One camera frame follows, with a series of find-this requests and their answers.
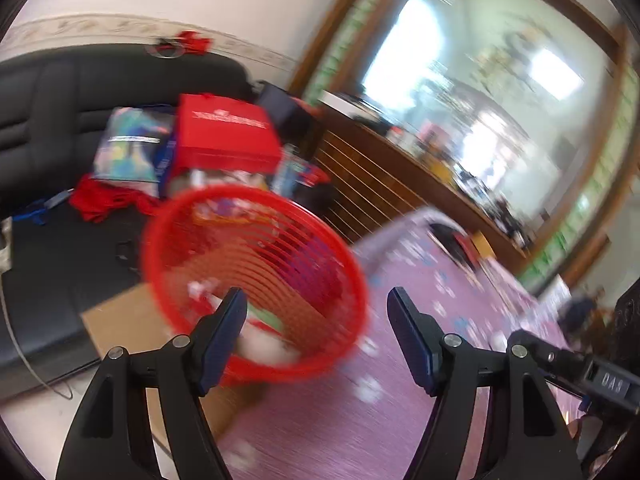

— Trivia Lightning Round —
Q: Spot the red paper gift bag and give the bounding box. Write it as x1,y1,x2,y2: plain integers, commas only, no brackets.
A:
172,94,282,176

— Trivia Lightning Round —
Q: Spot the wooden slatted counter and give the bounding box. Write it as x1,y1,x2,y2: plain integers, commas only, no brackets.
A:
315,90,531,271

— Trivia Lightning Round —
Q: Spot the black leather sofa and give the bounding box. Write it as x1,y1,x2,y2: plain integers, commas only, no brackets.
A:
0,45,341,376

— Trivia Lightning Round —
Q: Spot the purple floral tablecloth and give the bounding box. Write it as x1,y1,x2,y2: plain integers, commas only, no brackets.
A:
220,207,601,480

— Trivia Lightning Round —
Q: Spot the red cloth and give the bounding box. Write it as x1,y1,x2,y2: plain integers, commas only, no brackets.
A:
69,175,161,223

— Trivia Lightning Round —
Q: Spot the red and blue package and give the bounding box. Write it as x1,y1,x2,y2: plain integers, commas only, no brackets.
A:
272,145,331,196

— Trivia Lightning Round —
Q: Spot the black shopping bag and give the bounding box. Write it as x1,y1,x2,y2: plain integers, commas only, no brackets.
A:
255,82,321,151

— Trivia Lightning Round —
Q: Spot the red plastic mesh basket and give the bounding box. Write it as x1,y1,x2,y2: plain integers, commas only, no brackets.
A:
141,185,371,388

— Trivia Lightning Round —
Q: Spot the cardboard box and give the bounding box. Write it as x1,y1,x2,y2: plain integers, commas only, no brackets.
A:
80,282,271,451

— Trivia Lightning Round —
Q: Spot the flat black item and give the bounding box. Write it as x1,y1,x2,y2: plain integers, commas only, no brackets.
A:
430,224,476,262

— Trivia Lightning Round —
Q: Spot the white cable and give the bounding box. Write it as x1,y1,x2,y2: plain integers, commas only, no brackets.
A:
0,280,76,401

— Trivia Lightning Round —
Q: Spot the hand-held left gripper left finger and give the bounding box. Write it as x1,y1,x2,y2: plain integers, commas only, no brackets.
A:
55,287,248,480

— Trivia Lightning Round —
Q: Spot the dark blue bag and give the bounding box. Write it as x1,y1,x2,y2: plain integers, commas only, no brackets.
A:
157,135,182,196

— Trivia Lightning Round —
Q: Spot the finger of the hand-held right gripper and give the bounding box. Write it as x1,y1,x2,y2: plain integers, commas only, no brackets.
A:
520,329,593,392

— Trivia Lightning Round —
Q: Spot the iridescent shopping bag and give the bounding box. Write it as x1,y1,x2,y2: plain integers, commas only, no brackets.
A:
92,106,176,183

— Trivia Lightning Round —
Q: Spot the row of windowsill items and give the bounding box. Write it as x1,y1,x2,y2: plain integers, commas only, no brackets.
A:
385,120,531,246

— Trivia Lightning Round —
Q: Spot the red tassel ornament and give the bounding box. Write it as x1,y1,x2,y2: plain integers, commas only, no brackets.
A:
175,31,211,56

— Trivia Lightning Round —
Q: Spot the white wire loop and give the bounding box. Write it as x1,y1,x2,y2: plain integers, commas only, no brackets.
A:
149,40,187,59

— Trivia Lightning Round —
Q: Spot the white paper scrap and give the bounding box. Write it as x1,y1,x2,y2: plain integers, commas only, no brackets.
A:
235,329,302,364

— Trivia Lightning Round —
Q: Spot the blue lanyard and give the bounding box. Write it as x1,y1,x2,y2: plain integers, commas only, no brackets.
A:
12,190,76,226

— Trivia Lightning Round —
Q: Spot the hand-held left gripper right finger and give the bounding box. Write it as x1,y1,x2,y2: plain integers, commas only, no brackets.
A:
387,286,586,480

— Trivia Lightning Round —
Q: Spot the red packet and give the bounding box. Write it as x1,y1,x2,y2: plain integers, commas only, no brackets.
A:
460,237,482,267

